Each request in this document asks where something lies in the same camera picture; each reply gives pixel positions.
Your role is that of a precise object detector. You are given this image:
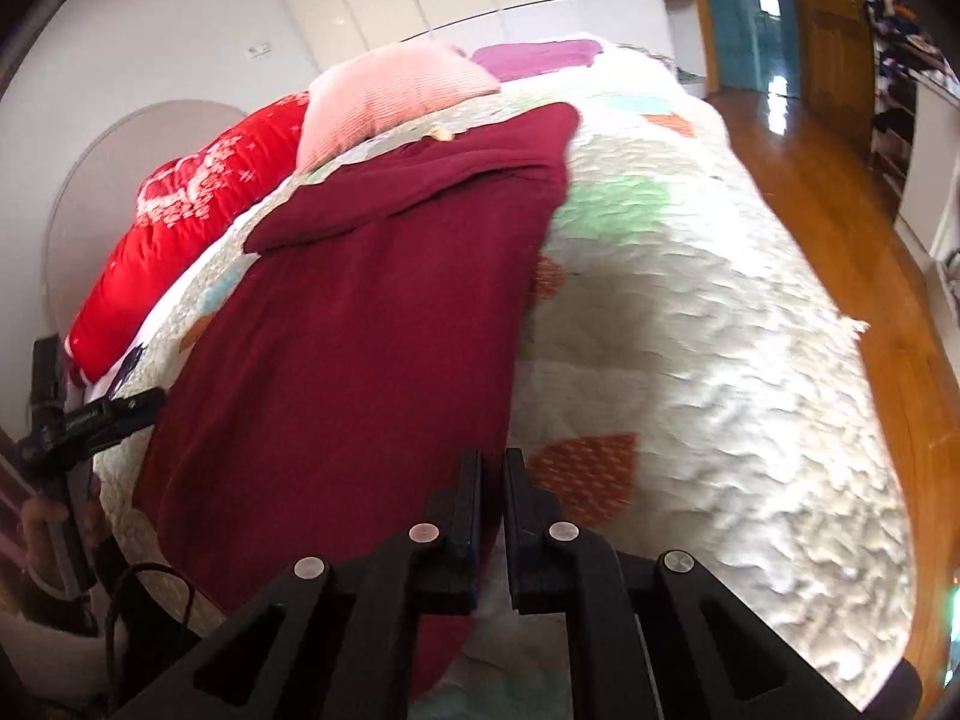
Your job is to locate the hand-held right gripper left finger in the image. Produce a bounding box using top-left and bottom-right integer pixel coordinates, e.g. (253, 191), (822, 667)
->
(112, 449), (482, 720)

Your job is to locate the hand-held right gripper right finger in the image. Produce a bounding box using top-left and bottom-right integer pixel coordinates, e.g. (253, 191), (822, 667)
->
(503, 448), (865, 720)

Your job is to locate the dark red blanket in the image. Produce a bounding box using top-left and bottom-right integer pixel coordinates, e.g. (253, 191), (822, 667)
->
(131, 101), (583, 698)

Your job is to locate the person's left forearm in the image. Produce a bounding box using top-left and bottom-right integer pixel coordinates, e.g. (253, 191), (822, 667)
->
(0, 566), (100, 638)

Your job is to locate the shelf of clothes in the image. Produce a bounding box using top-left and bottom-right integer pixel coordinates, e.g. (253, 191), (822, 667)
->
(862, 0), (960, 200)

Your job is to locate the person's left hand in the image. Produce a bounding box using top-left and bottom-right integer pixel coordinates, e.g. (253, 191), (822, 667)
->
(19, 493), (107, 550)

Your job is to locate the red printed pillow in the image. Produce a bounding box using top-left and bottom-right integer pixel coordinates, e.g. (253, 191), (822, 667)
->
(66, 90), (313, 385)

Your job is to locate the white patterned quilt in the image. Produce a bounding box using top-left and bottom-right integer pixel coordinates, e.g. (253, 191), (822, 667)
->
(90, 34), (920, 720)

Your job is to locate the grey arched headboard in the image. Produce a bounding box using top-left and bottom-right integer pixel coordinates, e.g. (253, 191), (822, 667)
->
(41, 99), (253, 320)

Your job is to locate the pink ribbed pillow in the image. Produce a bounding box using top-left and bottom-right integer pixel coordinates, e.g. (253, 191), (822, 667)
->
(295, 41), (502, 175)

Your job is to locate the magenta pillow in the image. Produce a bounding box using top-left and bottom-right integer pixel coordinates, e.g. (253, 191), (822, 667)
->
(471, 37), (605, 84)

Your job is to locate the teal door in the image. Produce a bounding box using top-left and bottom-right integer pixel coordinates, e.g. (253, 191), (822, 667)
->
(690, 0), (803, 98)

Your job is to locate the white cabinet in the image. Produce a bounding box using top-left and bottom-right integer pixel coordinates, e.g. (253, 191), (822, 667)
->
(892, 79), (960, 282)

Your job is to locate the wooden door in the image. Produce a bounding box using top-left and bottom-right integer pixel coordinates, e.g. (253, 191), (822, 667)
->
(780, 0), (880, 157)

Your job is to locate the black cable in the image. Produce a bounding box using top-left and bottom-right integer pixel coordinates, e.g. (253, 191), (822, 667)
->
(103, 562), (197, 707)

